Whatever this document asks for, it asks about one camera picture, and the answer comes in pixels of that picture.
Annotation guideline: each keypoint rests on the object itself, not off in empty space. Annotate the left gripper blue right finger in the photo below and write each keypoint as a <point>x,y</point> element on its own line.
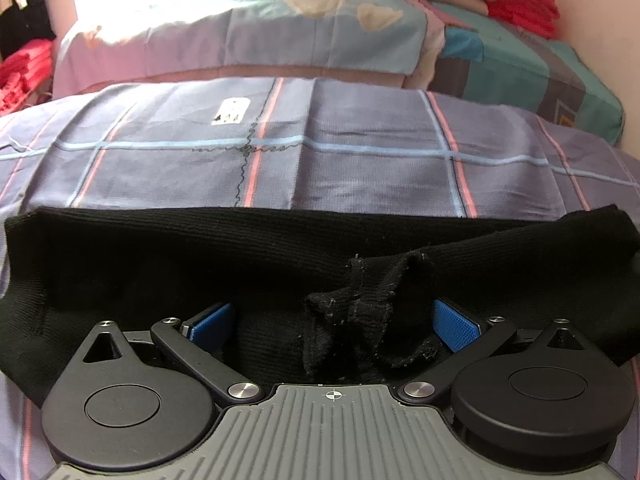
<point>471,339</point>

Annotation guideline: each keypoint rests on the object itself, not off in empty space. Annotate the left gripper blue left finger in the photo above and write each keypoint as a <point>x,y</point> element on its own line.
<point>189,345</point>

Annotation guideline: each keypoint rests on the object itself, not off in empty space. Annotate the black knit pants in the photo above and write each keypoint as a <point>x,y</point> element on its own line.
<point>313,296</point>

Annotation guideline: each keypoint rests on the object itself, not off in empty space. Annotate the lavender plaid bed sheet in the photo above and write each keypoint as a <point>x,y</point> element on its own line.
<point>305,144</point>

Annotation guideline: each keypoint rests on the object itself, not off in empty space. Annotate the teal patchwork pillow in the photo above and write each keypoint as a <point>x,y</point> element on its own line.
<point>490,62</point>

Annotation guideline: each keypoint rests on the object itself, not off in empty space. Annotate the light blue floral pillow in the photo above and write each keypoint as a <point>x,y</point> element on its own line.
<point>393,43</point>

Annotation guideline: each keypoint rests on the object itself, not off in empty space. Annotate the red clothes pile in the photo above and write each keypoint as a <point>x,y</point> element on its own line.
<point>23,72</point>

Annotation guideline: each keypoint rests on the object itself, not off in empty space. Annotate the red knit cloth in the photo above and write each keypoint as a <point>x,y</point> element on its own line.
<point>535,16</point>

